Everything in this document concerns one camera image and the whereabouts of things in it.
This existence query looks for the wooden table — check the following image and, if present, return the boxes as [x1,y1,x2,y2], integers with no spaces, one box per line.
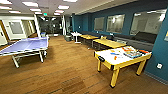
[79,33,100,48]
[92,38,128,51]

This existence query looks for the white round table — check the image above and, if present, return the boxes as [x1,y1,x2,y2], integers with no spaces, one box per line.
[70,31,83,44]

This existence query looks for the dark waste bin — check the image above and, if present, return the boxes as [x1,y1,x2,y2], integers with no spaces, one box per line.
[64,34,73,43]

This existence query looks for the yellow game table white top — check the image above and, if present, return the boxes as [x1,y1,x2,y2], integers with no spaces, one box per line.
[94,46,153,89]

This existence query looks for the ceiling light panel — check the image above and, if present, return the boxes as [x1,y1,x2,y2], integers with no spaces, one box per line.
[63,0,78,3]
[29,8,42,12]
[0,0,13,5]
[21,1,39,8]
[0,5,13,10]
[57,4,70,10]

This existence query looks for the blue game box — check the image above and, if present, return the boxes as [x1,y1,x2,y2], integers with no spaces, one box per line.
[123,49,142,60]

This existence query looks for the dark sofa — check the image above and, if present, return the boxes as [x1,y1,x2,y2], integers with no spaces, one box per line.
[129,31,158,45]

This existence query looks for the blue ping pong table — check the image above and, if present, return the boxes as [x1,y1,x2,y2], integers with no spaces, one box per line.
[0,36,50,69]

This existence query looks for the dark glass wall window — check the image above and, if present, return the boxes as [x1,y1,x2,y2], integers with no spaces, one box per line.
[129,9,166,37]
[106,13,126,34]
[93,17,105,32]

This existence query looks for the white wall socket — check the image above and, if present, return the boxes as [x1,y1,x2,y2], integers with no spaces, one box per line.
[156,63,163,70]

